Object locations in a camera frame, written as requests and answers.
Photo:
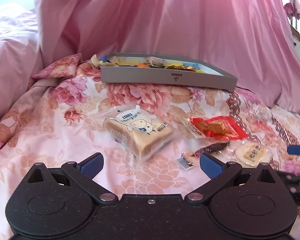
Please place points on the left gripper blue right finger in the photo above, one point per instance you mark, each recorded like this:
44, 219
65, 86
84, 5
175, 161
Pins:
211, 166

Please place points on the small dark jujube packet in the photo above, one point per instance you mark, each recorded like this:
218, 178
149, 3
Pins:
219, 146

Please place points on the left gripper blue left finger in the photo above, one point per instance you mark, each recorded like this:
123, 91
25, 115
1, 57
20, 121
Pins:
92, 166

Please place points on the round rice cracker packet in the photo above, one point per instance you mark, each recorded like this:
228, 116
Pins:
250, 153

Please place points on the toast bread cow packet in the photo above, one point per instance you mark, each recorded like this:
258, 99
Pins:
142, 133

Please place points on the grey cardboard tray box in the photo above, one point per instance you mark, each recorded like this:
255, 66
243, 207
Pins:
127, 71

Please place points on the round cookie clear packet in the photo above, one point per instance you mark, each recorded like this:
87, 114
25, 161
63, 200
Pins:
155, 62

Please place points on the small orange tangerine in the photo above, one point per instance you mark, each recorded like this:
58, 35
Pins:
143, 65

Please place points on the red spicy strip packet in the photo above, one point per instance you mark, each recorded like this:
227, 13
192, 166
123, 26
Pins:
219, 127

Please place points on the floral pink bedspread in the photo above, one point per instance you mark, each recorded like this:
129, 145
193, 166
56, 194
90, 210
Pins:
59, 119

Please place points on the small torn wrapper piece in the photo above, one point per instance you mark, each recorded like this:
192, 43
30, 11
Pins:
184, 162

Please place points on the gold foil snack packet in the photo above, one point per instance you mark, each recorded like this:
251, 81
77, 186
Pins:
181, 67

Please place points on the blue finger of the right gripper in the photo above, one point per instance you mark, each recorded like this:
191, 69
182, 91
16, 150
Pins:
293, 150

